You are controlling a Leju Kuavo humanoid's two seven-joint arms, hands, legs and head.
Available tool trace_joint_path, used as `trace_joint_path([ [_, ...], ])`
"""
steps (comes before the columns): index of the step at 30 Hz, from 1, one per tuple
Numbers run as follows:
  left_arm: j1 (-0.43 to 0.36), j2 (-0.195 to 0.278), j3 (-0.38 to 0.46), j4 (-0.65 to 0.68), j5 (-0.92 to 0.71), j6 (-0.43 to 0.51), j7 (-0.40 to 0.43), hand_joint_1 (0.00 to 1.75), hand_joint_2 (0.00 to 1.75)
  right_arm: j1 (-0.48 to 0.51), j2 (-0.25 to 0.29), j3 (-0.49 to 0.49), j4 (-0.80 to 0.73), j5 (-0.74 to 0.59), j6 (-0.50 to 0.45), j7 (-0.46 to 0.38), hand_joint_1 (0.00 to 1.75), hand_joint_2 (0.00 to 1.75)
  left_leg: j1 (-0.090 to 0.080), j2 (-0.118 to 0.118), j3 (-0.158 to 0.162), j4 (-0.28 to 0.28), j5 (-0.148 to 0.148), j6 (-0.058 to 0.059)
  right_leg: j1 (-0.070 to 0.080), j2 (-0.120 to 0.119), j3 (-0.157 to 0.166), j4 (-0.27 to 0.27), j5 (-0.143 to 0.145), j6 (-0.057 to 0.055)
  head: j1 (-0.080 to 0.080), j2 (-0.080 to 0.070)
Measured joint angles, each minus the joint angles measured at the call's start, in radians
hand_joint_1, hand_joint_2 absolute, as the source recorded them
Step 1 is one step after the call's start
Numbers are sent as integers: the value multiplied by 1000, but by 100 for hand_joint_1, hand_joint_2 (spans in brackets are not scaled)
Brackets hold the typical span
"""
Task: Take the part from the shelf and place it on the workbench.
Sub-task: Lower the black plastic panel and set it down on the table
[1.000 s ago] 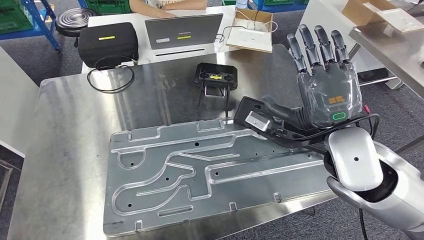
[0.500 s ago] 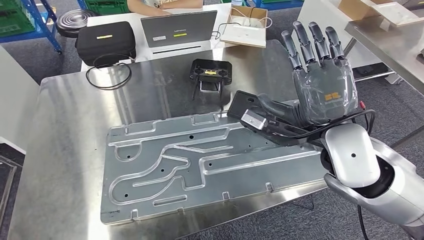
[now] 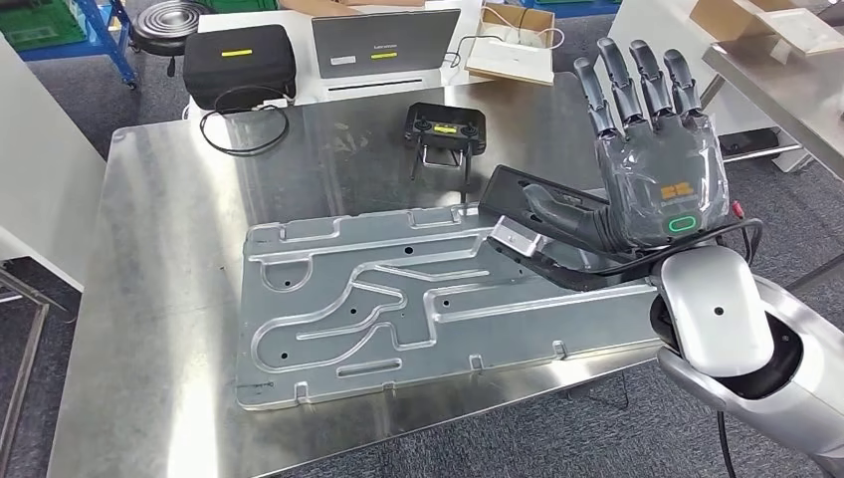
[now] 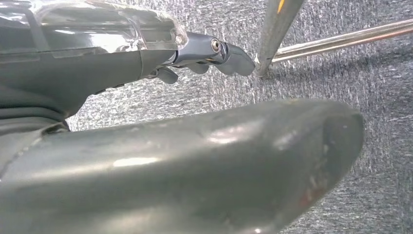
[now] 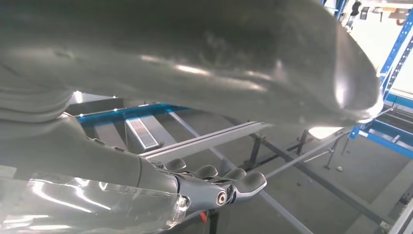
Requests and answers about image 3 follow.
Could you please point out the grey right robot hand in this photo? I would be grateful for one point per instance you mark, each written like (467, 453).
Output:
(659, 178)

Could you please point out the black plastic plate part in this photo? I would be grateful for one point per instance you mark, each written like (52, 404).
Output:
(504, 191)

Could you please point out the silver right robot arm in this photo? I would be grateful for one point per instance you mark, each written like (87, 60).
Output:
(725, 316)

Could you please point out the stainless steel workbench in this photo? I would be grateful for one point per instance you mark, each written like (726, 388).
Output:
(791, 99)
(145, 264)

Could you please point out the black floor device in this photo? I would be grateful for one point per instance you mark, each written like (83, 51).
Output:
(748, 142)

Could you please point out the open cardboard box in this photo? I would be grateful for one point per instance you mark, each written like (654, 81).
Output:
(725, 16)

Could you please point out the tan cardboard board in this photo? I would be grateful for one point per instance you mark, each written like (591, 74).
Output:
(508, 66)

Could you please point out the black handheld device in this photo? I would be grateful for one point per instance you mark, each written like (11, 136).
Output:
(445, 128)

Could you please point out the stamped sheet metal panel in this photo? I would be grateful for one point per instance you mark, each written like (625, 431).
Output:
(461, 336)

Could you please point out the grey equipment case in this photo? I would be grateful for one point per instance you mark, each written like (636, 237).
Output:
(382, 43)

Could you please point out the white desk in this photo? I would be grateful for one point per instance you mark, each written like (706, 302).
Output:
(310, 89)

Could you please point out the black carry case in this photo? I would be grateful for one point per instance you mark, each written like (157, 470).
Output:
(237, 72)

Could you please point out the dark round stacked discs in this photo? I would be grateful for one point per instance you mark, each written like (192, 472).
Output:
(168, 26)

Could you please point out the green mat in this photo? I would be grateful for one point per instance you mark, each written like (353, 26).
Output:
(39, 23)

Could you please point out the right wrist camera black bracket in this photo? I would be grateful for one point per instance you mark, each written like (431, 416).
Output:
(521, 237)

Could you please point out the blue metal frame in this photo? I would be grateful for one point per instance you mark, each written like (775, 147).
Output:
(109, 39)

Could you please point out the steel leg table frame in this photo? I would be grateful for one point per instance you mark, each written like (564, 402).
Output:
(29, 343)

